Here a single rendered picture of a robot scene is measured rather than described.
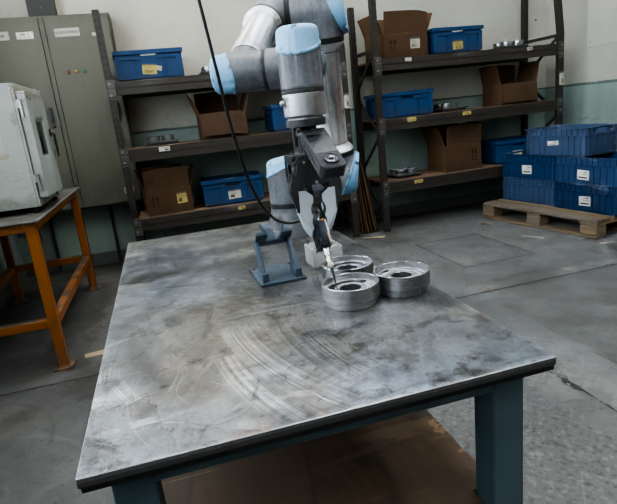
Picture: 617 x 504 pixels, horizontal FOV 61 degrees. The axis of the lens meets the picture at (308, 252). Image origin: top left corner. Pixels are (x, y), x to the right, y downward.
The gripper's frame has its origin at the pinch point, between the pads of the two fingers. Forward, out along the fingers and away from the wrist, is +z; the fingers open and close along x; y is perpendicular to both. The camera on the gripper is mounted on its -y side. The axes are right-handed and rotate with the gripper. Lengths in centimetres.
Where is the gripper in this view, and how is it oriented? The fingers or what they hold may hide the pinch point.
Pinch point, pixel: (320, 230)
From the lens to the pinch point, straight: 96.3
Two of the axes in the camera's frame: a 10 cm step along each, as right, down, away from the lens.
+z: 1.0, 9.6, 2.6
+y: -2.8, -2.2, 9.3
